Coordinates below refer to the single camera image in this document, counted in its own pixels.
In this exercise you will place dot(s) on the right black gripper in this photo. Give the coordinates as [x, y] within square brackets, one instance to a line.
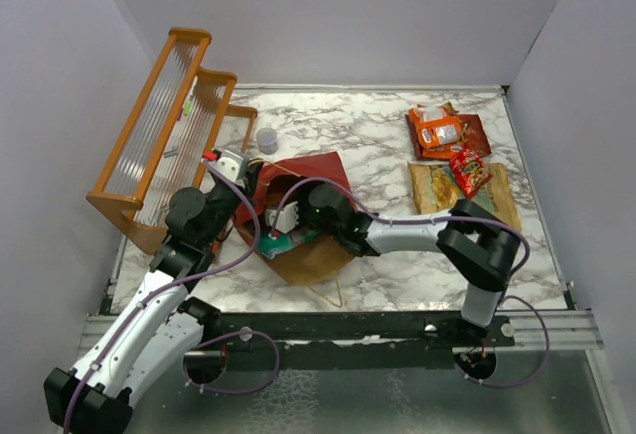
[303, 199]

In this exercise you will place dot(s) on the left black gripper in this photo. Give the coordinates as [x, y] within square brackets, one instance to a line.
[248, 186]

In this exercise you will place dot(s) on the red brown paper bag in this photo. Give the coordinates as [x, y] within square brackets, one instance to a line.
[299, 255]

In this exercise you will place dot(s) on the teal snack packet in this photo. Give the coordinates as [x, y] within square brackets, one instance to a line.
[271, 246]

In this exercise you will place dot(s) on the golden chip bag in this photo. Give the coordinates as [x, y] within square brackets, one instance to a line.
[434, 190]

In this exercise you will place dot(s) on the orange Fox's candy bag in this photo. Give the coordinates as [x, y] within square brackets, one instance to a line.
[426, 113]
[439, 132]

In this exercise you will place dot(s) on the small red snack packet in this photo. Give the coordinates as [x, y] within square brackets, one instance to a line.
[470, 172]

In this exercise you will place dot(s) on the red Doritos chip bag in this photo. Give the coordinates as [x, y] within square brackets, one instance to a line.
[474, 138]

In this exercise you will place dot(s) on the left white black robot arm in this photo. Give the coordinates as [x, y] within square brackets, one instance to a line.
[100, 391]

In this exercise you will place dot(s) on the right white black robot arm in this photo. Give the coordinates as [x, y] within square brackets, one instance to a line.
[482, 248]

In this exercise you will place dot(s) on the small clear plastic cup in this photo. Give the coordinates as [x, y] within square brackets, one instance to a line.
[267, 141]

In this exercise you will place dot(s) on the orange wooden tiered rack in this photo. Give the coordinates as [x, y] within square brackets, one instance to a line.
[182, 111]

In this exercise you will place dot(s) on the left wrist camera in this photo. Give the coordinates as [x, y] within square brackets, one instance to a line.
[230, 163]

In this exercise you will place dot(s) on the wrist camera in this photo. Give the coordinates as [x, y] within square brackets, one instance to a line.
[230, 163]
[284, 222]

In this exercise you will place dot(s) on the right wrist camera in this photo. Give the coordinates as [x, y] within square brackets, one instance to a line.
[284, 222]

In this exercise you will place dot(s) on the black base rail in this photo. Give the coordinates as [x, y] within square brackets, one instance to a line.
[331, 340]

